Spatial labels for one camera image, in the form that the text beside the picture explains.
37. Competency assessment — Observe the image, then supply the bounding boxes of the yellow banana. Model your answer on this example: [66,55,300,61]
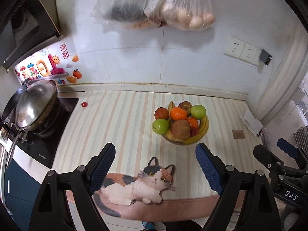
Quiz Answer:
[167,100,176,116]
[166,129,183,142]
[182,114,209,145]

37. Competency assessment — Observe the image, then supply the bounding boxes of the colourful letter wall stickers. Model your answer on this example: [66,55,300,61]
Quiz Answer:
[14,52,66,85]

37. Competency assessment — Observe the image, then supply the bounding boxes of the green apple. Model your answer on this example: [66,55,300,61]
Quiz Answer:
[190,104,207,119]
[152,119,170,135]

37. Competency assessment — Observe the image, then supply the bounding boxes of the person's dark trouser leg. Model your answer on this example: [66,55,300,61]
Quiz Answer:
[165,219,203,231]

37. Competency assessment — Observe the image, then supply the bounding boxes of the dark plug adapter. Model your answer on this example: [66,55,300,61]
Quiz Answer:
[259,49,273,66]

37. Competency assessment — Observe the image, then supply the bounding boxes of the plastic bag with onions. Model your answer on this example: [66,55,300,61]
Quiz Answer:
[144,0,216,30]

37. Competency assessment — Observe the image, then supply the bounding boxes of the large brownish apple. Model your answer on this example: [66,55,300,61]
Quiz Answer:
[170,120,191,140]

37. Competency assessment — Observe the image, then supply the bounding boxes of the black range hood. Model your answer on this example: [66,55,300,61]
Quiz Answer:
[0,0,60,73]

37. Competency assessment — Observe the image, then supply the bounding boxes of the white pipe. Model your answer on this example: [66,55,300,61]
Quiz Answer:
[259,26,308,126]

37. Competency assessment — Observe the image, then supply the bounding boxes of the white crumpled paper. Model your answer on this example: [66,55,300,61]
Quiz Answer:
[240,110,264,136]

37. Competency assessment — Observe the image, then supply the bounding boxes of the dark red apple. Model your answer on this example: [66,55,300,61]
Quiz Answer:
[154,107,170,120]

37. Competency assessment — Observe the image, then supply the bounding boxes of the small orange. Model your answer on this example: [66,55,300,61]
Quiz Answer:
[186,117,199,129]

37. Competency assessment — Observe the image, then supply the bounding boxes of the white wire rack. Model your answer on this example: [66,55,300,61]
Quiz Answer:
[291,82,308,150]

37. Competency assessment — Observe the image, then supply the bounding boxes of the dark wok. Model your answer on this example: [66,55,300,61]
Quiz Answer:
[1,78,62,167]

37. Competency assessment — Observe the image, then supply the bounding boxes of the white wall socket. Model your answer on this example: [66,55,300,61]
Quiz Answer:
[240,43,261,65]
[224,36,245,59]

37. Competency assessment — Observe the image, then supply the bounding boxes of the plastic bag with dark contents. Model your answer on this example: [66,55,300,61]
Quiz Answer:
[93,0,154,28]

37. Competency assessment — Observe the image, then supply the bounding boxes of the black induction cooktop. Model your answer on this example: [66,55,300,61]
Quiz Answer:
[0,97,80,169]

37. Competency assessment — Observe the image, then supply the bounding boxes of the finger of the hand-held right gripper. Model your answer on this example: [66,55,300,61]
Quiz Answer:
[253,144,287,181]
[277,138,308,169]

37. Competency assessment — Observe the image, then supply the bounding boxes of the blue cabinet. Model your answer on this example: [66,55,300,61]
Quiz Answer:
[5,159,42,231]

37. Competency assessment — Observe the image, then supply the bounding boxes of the striped mat with cat print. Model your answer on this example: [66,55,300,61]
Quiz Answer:
[52,90,264,222]

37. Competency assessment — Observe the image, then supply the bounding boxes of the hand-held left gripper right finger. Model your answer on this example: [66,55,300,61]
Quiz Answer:
[195,143,282,231]

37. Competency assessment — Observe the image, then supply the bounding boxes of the white bowl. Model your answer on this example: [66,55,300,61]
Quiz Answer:
[160,101,210,147]

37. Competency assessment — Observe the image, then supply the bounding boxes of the steel wok lid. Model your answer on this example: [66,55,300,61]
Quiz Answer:
[14,80,58,130]

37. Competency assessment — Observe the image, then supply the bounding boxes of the large orange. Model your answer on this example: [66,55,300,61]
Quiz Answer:
[170,106,188,121]

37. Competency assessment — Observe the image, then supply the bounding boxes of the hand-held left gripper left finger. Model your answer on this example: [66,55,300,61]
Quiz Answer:
[28,143,116,231]

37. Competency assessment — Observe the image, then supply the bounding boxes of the blue shoe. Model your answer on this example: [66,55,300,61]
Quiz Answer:
[141,221,157,231]

